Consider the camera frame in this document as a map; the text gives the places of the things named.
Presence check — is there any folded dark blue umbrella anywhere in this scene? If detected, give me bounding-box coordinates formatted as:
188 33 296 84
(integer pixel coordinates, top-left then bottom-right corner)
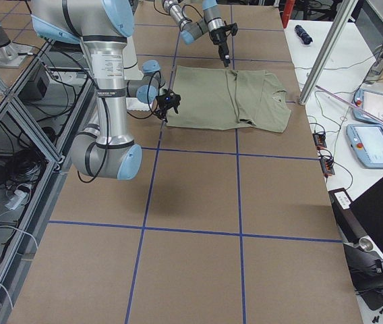
294 24 313 45

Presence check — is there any far blue teach pendant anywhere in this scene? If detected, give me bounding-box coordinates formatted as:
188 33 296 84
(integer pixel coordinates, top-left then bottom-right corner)
353 88 383 120

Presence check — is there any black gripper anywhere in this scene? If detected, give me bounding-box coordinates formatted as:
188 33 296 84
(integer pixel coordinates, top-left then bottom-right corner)
154 89 181 123
209 28 231 67

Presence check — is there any wrist black camera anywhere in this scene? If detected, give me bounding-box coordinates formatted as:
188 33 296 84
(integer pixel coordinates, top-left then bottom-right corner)
225 22 238 36

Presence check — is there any blue teach pendant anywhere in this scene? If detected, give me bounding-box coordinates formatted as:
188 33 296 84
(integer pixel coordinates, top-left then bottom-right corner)
346 124 383 169
353 88 383 120

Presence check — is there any aluminium frame post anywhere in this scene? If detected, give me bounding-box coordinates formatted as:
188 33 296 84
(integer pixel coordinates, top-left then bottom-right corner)
299 0 358 105

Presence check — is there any near blue teach pendant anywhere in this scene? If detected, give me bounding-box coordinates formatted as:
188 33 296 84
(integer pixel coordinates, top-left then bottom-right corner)
346 124 383 169

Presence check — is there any white reacher grabber stick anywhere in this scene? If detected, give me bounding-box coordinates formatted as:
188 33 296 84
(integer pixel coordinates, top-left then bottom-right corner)
315 85 383 125

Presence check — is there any black power strip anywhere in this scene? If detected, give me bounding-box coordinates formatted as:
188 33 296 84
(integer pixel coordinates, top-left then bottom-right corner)
312 132 335 178

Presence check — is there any olive green long-sleeve shirt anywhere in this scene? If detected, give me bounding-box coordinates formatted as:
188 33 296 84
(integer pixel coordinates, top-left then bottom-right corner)
167 65 291 133

